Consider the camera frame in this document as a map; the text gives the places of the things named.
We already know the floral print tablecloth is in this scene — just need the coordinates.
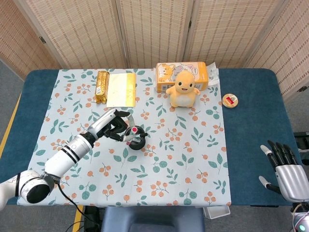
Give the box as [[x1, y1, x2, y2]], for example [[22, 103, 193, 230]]
[[16, 69, 232, 207]]

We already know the round metal tin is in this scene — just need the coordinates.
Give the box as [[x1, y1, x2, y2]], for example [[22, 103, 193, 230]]
[[222, 93, 239, 109]]

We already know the yellow plush toy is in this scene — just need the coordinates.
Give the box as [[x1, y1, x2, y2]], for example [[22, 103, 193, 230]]
[[166, 70, 201, 108]]

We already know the black cable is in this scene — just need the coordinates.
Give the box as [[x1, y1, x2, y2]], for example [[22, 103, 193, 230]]
[[56, 182, 98, 232]]

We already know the black mesh pen holder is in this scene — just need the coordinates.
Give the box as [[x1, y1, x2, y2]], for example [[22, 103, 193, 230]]
[[124, 125, 148, 151]]

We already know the black-capped marker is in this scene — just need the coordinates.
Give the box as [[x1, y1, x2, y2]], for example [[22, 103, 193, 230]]
[[126, 132, 148, 143]]

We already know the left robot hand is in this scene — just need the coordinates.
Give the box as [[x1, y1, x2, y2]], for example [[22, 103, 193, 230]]
[[86, 108, 146, 143]]

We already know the white and yellow notepad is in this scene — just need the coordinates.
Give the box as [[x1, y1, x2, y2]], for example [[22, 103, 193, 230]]
[[106, 72, 137, 108]]

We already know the red-capped whiteboard marker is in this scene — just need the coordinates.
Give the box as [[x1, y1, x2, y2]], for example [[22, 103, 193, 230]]
[[127, 125, 140, 137]]

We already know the orange cat print tissue pack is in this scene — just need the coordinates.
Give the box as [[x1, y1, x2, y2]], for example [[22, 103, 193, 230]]
[[155, 61, 210, 93]]

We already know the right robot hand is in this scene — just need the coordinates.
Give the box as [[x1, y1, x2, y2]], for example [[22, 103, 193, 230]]
[[258, 140, 309, 203]]

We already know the gold foil snack package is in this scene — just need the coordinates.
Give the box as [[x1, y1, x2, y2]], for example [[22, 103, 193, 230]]
[[95, 70, 111, 104]]

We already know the black equipment block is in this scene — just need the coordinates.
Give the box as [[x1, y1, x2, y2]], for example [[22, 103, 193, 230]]
[[293, 131, 309, 146]]

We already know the dark blue padded seat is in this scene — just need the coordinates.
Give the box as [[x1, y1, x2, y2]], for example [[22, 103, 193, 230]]
[[100, 206, 206, 232]]

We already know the woven folding screen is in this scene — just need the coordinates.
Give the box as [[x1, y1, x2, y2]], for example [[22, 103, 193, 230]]
[[0, 0, 309, 102]]

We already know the small white box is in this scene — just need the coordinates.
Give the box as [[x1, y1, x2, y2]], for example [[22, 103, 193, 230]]
[[202, 205, 230, 219]]

